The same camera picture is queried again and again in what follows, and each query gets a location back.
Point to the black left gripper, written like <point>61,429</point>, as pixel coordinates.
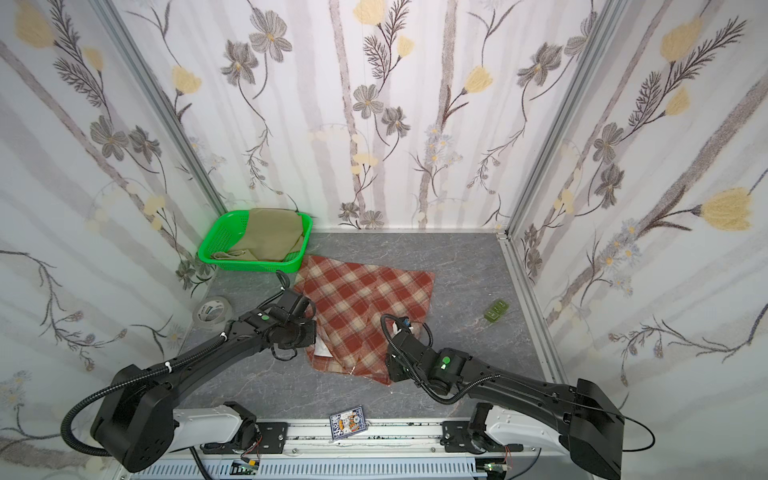
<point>303,327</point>

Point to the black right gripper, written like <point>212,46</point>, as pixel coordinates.
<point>396,354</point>

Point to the red plaid skirt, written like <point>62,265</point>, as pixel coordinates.
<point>350,300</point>

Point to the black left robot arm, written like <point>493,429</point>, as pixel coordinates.
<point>137,419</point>

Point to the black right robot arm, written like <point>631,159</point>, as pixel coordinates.
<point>588,424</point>

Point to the blue patterned card box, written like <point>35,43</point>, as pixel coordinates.
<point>347,423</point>

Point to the clear tape roll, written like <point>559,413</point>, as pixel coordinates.
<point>213,313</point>

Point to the olive khaki skirt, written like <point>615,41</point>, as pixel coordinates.
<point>282,234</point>

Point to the small green box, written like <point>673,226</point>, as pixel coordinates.
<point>496,310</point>

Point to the green plastic basket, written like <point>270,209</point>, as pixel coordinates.
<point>232,227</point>

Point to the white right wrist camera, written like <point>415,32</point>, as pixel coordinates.
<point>401,324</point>

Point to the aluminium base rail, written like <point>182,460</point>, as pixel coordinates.
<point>415,437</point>

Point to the white slotted cable duct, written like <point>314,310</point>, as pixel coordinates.
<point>352,468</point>

